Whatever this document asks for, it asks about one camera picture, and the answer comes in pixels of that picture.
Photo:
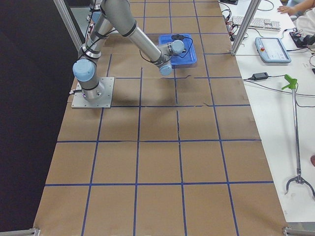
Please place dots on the teach pendant tablet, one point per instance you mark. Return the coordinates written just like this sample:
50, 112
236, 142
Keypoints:
272, 50

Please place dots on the black power adapter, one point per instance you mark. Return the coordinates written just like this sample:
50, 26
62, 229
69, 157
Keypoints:
259, 76

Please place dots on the brown paper table cover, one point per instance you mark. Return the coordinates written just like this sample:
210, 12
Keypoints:
174, 156

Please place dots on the blue plastic tray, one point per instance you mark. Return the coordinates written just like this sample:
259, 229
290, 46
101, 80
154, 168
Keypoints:
187, 58

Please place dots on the person hand on mouse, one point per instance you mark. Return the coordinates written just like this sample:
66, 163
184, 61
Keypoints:
286, 10

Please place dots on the white keyboard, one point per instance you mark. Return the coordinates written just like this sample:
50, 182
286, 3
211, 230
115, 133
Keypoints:
259, 23

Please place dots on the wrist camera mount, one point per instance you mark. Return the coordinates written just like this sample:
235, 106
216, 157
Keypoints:
177, 37

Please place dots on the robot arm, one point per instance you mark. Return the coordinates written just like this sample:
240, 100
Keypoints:
116, 15

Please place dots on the aluminium frame post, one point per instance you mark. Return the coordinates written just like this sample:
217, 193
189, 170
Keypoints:
252, 8

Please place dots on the green handled reacher grabber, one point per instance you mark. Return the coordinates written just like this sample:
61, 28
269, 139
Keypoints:
292, 85

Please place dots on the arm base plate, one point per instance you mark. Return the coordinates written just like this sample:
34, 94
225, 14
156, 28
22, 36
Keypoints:
100, 97

